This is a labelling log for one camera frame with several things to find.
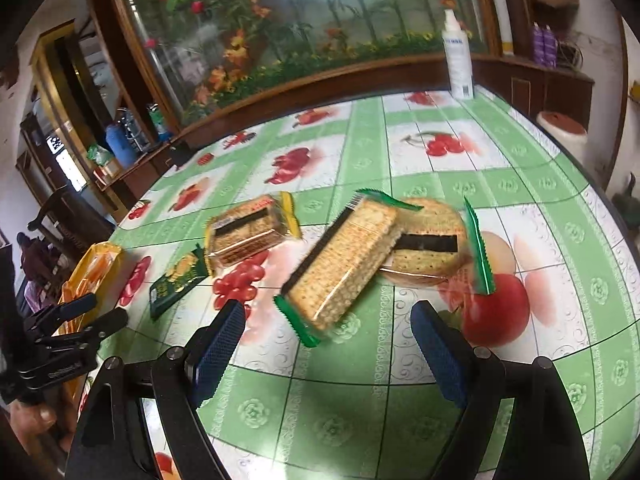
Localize dark wooden chair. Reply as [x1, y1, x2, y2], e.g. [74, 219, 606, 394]
[27, 185, 115, 262]

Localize small black box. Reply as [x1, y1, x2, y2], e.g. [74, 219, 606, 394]
[168, 141, 193, 168]

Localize white spray bottle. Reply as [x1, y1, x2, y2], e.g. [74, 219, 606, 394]
[442, 9, 474, 100]

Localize green fruit pattern tablecloth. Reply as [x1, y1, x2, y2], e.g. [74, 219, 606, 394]
[99, 88, 639, 479]

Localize yellow square cracker pack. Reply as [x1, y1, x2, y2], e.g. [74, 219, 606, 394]
[204, 192, 302, 278]

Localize seated person in maroon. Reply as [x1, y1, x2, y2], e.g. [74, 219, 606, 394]
[16, 232, 62, 313]

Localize blue thermos jug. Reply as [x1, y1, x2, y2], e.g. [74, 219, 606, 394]
[105, 122, 138, 170]

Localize dark green cracker packet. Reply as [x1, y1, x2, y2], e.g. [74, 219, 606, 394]
[149, 245, 208, 322]

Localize green long cracker pack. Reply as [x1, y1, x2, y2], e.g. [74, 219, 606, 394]
[273, 188, 422, 348]

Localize round cracker green pack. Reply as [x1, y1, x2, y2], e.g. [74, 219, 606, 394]
[378, 197, 497, 295]

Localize floral glass cabinet partition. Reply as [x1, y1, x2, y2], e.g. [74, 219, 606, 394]
[91, 0, 502, 130]

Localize left human hand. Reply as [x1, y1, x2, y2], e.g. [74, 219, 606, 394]
[9, 400, 77, 457]

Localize green label bottle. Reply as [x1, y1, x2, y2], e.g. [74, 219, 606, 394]
[146, 103, 172, 142]

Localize purple bottles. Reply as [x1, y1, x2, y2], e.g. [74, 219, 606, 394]
[532, 23, 558, 68]

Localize white bucket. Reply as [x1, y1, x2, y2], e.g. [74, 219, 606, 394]
[536, 110, 588, 164]

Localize green white bag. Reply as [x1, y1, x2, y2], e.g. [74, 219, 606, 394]
[87, 144, 115, 168]

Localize yellow rimmed snack tray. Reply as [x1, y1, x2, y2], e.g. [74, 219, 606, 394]
[56, 242, 134, 335]

